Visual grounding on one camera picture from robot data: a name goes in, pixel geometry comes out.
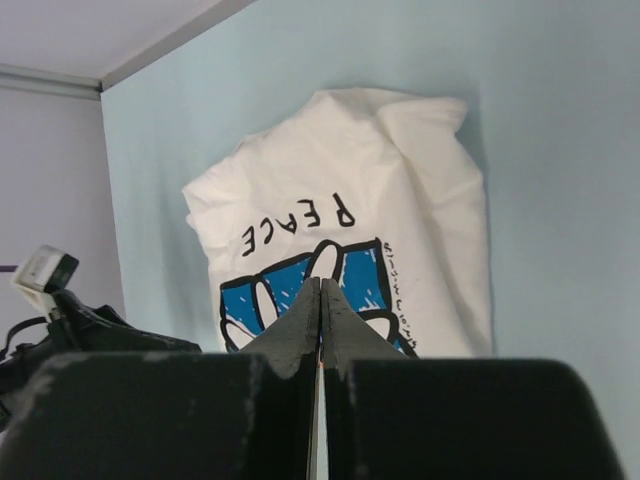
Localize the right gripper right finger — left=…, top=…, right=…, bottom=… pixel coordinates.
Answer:
left=321, top=279, right=624, bottom=479

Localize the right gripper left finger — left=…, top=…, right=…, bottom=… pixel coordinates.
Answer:
left=1, top=278, right=321, bottom=479

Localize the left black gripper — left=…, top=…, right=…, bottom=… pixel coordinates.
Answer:
left=1, top=290, right=201, bottom=430

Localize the white daisy print t-shirt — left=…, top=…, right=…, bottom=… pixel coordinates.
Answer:
left=183, top=88, right=493, bottom=357

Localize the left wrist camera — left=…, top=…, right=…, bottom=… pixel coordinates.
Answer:
left=11, top=245, right=79, bottom=321

